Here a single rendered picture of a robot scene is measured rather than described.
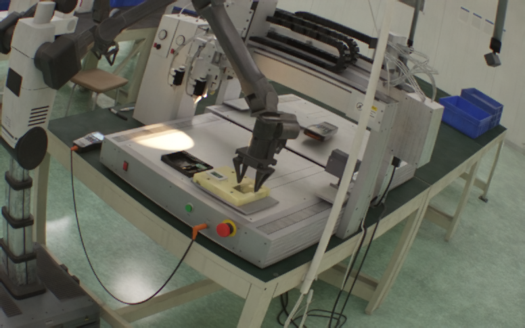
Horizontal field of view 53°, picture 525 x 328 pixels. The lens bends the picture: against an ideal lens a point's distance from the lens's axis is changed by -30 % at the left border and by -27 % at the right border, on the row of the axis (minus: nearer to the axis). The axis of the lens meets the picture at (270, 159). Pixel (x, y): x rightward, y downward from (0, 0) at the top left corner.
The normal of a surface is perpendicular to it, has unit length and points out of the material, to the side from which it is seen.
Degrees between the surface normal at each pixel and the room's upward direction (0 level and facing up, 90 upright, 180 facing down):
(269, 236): 0
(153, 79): 90
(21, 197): 90
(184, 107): 90
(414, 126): 90
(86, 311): 45
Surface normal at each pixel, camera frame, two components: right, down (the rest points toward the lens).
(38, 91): 0.79, 0.40
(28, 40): -0.55, 0.14
